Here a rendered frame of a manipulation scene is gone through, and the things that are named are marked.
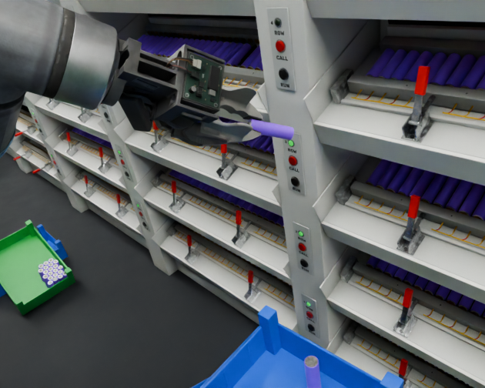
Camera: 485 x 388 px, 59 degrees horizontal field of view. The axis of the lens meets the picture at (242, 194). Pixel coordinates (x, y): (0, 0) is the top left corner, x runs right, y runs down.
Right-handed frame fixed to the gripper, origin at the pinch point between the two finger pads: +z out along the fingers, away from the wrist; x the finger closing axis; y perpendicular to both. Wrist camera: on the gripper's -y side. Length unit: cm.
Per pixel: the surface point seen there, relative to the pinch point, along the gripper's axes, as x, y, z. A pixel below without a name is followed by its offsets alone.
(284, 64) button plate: 12.1, -1.8, 6.4
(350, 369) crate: -30.2, 7.9, 13.4
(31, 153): 33, -201, -6
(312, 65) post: 11.3, 2.0, 8.9
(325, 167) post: -0.4, -6.1, 20.2
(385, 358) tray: -35, -18, 53
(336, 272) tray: -17.5, -17.1, 35.6
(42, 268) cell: -24, -122, -3
